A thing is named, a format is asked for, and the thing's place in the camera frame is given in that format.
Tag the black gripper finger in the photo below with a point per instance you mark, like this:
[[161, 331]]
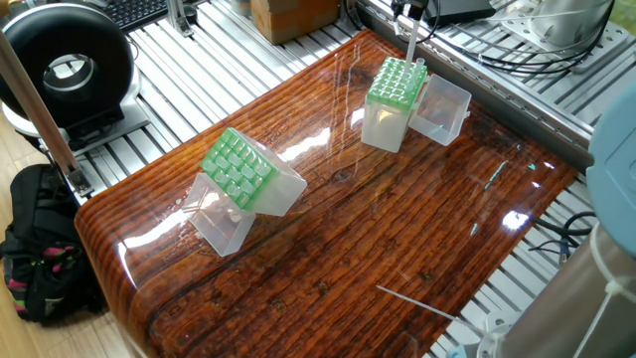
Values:
[[400, 8], [415, 8]]

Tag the clear pipette box green rack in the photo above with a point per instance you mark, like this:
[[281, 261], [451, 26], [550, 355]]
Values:
[[243, 179], [393, 99]]

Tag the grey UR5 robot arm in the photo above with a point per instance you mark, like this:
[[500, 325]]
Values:
[[616, 169]]

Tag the cardboard box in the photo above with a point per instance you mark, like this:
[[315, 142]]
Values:
[[298, 20]]

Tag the black keyboard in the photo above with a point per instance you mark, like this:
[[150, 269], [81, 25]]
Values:
[[134, 12]]

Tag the thin white plastic strip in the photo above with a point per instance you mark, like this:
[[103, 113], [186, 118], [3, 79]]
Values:
[[417, 300]]

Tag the brown wooden pole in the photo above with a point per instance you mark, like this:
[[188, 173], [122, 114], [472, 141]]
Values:
[[40, 119]]

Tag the black backpack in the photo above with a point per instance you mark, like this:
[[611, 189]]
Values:
[[45, 249]]

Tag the silver metal bracket post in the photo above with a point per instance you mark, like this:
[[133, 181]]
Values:
[[183, 15]]

